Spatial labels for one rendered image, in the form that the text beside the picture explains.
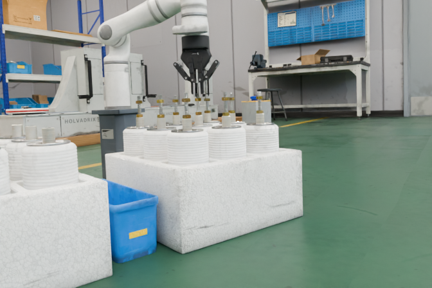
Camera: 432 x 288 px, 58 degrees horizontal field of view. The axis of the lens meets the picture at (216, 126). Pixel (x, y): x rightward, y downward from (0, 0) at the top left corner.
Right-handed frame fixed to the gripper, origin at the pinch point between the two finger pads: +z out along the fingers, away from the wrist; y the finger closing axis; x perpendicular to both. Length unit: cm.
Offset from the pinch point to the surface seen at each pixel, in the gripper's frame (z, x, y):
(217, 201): 25.6, 20.4, -7.8
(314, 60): -45, -470, -69
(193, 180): 19.9, 25.1, -3.5
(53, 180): 15.9, 43.0, 17.4
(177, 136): 10.7, 21.3, 0.5
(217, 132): 10.7, 12.5, -7.1
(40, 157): 11.6, 43.6, 19.0
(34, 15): -130, -428, 331
